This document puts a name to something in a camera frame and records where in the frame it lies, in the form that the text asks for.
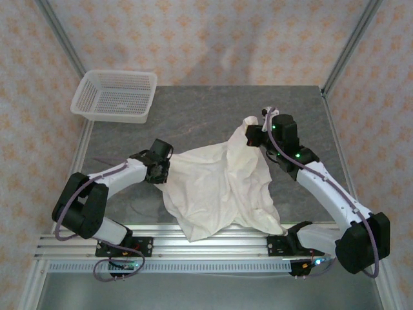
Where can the aluminium frame post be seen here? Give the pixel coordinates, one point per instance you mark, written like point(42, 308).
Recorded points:
point(351, 42)
point(61, 35)

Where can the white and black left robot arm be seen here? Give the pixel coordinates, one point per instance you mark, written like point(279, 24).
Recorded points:
point(122, 174)

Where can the white perforated plastic basket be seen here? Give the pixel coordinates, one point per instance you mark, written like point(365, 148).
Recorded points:
point(106, 93)

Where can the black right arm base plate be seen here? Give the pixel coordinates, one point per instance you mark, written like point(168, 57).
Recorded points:
point(274, 247)

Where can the aluminium rail beam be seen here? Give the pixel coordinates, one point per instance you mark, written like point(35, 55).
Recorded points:
point(167, 242)

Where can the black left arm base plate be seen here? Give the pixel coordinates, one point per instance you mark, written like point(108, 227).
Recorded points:
point(145, 247)

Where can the white t-shirt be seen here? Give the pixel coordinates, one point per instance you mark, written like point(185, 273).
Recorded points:
point(219, 181)

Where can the aluminium frame leg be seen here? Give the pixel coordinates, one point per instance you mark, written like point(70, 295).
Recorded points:
point(388, 297)
point(32, 287)

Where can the circuit board with green light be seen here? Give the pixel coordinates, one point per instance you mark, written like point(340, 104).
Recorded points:
point(306, 265)
point(127, 265)

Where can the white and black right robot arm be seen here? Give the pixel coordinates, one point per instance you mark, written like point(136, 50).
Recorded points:
point(322, 190)

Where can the aluminium table side rail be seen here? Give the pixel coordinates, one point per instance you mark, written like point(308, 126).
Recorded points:
point(84, 139)
point(343, 161)

